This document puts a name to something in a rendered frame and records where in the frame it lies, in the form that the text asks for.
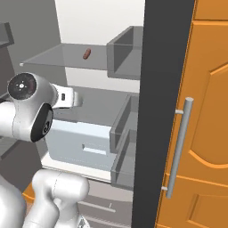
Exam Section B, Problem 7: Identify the pale blue fridge drawer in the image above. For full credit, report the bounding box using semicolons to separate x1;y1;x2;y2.
44;118;118;172

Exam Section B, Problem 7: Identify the brown sausage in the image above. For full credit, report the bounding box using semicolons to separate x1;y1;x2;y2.
82;48;92;61

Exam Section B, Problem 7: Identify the grey bar cupboard handle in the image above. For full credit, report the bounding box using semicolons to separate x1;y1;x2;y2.
160;96;195;200

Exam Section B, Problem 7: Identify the orange low cupboard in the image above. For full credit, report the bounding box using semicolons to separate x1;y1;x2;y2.
21;181;37;207

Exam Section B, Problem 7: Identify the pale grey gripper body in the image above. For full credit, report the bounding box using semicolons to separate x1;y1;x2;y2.
72;90;84;109

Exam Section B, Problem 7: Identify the orange small cupboard door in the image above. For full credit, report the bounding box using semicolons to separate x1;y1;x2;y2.
191;0;228;21

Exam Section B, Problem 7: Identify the orange tall cupboard door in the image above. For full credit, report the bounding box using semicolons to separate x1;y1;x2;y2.
154;19;228;228

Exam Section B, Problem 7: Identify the dark grey fridge door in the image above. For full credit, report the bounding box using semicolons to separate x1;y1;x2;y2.
131;0;197;228

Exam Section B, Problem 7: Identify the glass fridge shelf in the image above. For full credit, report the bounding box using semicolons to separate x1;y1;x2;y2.
19;43;110;71

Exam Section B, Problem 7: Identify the grey fridge freezer drawer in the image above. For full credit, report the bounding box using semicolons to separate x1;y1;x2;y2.
76;177;134;228

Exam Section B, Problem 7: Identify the grey open fridge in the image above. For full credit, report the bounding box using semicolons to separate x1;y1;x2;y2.
0;0;146;228

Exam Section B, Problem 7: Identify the grey fridge door bin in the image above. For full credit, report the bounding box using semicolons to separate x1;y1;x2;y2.
110;129;138;190
106;25;144;81
109;94;140;153

